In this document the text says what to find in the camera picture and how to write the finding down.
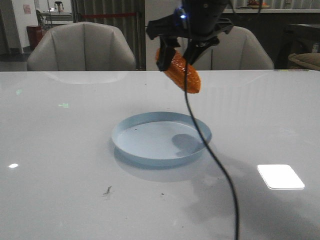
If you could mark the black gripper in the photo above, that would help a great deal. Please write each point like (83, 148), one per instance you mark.
(199, 20)

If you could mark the orange toy corn cob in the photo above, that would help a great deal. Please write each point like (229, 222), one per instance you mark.
(177, 70)

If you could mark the light blue round plate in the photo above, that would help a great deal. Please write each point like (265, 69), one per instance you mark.
(161, 139)

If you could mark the right beige upholstered chair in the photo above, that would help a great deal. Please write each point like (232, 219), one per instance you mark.
(237, 50)

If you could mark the beige upholstered chair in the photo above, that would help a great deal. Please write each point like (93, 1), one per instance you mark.
(237, 50)
(82, 46)

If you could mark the red barrier belt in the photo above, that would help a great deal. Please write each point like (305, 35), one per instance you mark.
(108, 16)

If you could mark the fruit bowl on counter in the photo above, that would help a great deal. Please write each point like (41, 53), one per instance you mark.
(255, 4)

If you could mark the long grey counter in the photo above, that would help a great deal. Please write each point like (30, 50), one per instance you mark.
(268, 26)

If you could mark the left beige upholstered chair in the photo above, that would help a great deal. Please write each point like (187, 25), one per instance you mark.
(82, 46)

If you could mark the dark side table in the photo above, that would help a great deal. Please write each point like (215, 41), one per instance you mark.
(298, 39)

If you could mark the brown cushion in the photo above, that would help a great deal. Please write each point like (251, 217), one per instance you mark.
(308, 61)

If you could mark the red bin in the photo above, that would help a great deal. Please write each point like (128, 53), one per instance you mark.
(35, 34)

